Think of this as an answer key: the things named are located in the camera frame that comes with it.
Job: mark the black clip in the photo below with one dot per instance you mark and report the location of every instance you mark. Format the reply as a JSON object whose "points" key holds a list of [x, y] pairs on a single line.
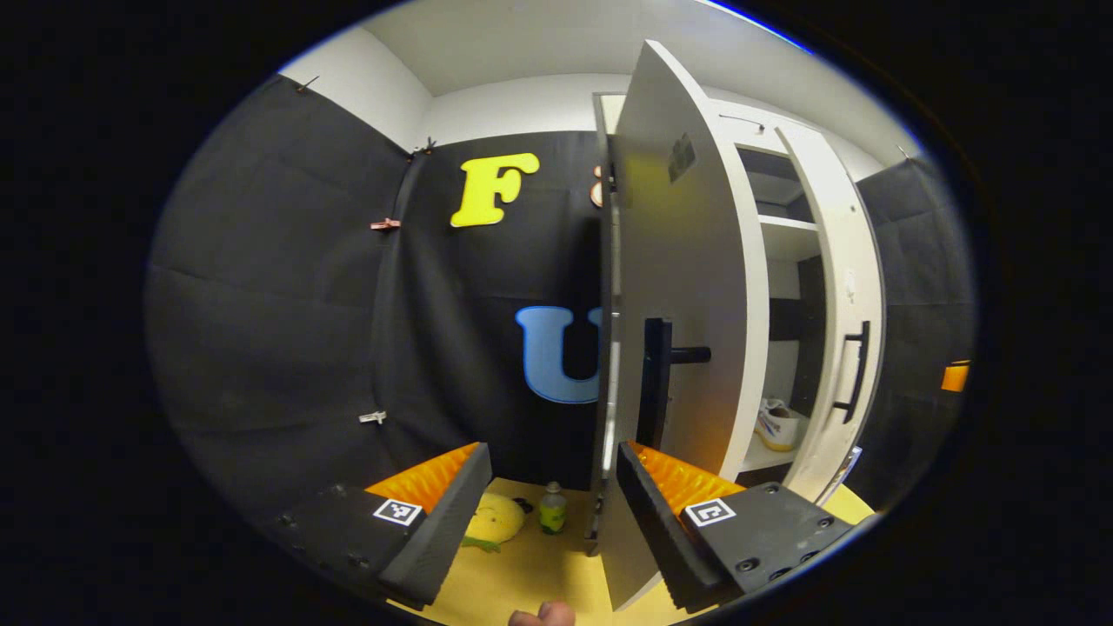
{"points": [[307, 84], [424, 147]]}

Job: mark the white cabinet door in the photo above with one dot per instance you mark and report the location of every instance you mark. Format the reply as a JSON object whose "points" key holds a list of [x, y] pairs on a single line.
{"points": [[696, 261], [839, 261]]}

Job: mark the yellow plush toy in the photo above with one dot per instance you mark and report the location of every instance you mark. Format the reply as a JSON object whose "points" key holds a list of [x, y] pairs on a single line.
{"points": [[496, 519]]}

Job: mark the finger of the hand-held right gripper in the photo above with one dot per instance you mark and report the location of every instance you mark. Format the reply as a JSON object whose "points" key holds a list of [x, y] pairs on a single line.
{"points": [[955, 378]]}

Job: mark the red clip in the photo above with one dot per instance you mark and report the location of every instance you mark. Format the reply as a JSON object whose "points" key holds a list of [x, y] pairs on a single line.
{"points": [[385, 224]]}

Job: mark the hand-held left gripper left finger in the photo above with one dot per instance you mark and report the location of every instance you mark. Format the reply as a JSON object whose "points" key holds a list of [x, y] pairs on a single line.
{"points": [[443, 530]]}

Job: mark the white shoe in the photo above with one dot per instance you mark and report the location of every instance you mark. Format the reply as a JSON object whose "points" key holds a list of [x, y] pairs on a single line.
{"points": [[778, 426]]}

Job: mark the white shoe cabinet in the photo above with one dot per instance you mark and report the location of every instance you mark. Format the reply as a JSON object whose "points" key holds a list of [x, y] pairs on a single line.
{"points": [[787, 243]]}

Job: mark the green bottle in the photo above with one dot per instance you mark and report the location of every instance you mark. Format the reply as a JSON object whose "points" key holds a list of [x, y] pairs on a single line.
{"points": [[553, 515]]}

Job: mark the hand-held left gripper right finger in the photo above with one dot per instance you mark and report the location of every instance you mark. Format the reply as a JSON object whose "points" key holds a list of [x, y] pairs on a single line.
{"points": [[661, 530]]}

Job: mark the silver clip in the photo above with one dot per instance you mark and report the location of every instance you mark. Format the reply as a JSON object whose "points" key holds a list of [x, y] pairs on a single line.
{"points": [[372, 417]]}

